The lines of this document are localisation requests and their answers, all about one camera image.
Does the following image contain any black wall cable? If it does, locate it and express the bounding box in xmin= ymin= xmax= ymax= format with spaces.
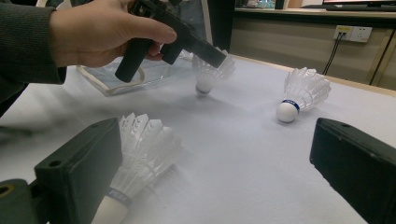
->
xmin=325 ymin=32 xmax=347 ymax=76
xmin=321 ymin=32 xmax=342 ymax=76

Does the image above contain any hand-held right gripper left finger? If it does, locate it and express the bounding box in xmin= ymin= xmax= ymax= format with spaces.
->
xmin=33 ymin=117 xmax=123 ymax=224

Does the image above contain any white shuttlecock blue band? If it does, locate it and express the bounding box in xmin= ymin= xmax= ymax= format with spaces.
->
xmin=191 ymin=46 xmax=236 ymax=96
xmin=276 ymin=66 xmax=332 ymax=124
xmin=90 ymin=112 xmax=183 ymax=224

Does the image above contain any black monitor base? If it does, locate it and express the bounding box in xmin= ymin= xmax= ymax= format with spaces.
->
xmin=300 ymin=0 xmax=396 ymax=13

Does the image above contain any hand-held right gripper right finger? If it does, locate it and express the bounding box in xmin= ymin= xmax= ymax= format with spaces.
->
xmin=309 ymin=117 xmax=396 ymax=224

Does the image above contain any white wall socket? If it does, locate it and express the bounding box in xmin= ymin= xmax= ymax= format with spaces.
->
xmin=333 ymin=25 xmax=374 ymax=44

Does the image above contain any long black-edged desk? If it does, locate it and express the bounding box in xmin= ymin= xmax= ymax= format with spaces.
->
xmin=233 ymin=7 xmax=396 ymax=29

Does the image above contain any clear plastic bag beige trim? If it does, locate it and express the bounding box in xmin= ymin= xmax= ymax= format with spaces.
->
xmin=35 ymin=0 xmax=214 ymax=97

